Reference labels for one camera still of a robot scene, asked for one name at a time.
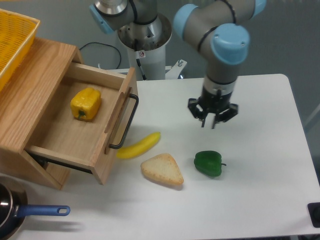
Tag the black object at table edge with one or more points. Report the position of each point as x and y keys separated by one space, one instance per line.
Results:
x=314 y=213

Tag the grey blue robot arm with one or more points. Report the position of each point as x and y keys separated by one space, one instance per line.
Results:
x=214 y=31

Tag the wooden top drawer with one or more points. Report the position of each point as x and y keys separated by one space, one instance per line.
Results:
x=86 y=145

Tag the wooden drawer cabinet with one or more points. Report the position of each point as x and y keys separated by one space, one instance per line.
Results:
x=23 y=101

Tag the yellow plastic basket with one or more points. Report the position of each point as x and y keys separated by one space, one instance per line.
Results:
x=17 y=34

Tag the green bell pepper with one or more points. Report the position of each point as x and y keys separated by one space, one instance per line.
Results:
x=209 y=163

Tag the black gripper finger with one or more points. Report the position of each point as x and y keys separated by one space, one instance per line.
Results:
x=226 y=115
x=197 y=111

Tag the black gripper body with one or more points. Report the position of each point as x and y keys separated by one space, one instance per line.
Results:
x=213 y=101

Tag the blue handled frying pan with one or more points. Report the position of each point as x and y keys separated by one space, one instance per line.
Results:
x=13 y=210

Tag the triangular bread slice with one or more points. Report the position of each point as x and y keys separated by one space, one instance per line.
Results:
x=162 y=168

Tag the yellow banana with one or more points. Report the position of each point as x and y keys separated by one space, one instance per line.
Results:
x=139 y=148

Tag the yellow bell pepper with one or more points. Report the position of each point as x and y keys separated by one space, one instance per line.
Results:
x=85 y=104

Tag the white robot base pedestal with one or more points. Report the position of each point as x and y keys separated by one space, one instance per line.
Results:
x=146 y=49

